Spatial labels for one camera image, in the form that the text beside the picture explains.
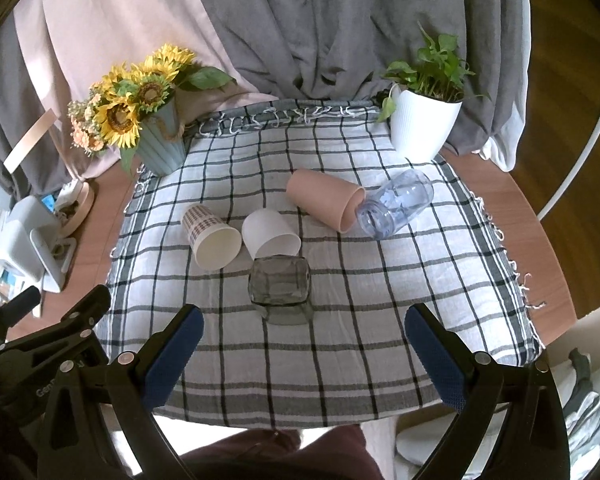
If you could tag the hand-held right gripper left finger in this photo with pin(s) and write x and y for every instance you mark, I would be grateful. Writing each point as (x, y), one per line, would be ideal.
(172, 360)

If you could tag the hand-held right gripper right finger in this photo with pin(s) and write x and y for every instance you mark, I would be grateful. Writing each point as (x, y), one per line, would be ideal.
(436, 360)

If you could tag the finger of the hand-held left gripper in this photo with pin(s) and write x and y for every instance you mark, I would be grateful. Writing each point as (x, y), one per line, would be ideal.
(87, 307)
(17, 302)

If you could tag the checked paper cup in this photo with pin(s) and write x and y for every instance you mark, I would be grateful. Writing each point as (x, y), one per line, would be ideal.
(210, 240)

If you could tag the grey square glass cup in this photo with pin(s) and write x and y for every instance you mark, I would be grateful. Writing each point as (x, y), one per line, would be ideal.
(280, 285)

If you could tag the white cup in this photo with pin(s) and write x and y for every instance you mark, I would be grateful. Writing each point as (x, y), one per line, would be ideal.
(267, 232)

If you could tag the pink cup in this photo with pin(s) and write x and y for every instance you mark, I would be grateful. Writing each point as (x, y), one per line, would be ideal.
(320, 195)

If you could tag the white desktop device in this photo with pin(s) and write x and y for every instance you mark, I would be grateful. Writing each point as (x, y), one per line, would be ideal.
(27, 240)

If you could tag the round wooden box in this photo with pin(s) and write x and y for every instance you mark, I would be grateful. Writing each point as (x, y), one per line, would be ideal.
(80, 205)

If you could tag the black white checked tablecloth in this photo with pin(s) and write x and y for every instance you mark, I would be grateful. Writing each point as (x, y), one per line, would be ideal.
(330, 360)

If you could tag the clear blue plastic bottle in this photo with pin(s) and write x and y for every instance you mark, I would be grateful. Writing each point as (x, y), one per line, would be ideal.
(395, 205)

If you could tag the beige strip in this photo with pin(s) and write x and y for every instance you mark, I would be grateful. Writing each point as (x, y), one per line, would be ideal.
(30, 140)

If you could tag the teal ribbed vase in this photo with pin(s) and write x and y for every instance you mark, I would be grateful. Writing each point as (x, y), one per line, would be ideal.
(162, 145)

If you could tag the peach artificial flowers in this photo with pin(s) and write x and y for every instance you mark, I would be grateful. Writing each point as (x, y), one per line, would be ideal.
(82, 125)

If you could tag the artificial sunflower bouquet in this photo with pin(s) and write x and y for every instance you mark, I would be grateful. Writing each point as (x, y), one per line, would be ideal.
(140, 85)

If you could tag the white ribbed plant pot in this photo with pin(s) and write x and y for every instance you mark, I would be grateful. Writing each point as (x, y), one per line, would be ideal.
(420, 125)

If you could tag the pink draped cloth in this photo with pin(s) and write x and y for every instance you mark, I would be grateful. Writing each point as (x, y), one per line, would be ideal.
(105, 15)

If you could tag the green leafy plant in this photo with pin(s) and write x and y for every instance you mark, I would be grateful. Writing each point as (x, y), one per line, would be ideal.
(437, 62)

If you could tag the grey draped cloth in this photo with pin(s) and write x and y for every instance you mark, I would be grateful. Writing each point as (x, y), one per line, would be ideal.
(340, 20)

